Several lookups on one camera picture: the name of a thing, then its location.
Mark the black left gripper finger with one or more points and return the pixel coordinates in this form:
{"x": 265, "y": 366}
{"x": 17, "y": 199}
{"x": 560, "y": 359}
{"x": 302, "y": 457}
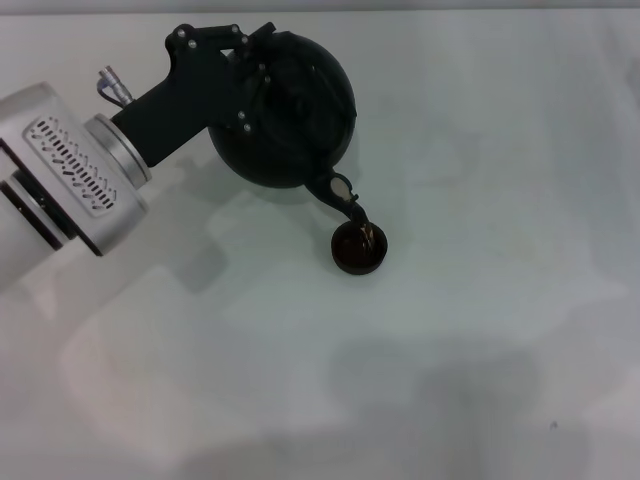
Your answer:
{"x": 254, "y": 95}
{"x": 210, "y": 37}

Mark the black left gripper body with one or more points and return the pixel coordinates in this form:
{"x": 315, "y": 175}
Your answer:
{"x": 185, "y": 105}

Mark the small dark teacup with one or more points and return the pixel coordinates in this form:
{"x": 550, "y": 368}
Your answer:
{"x": 359, "y": 250}

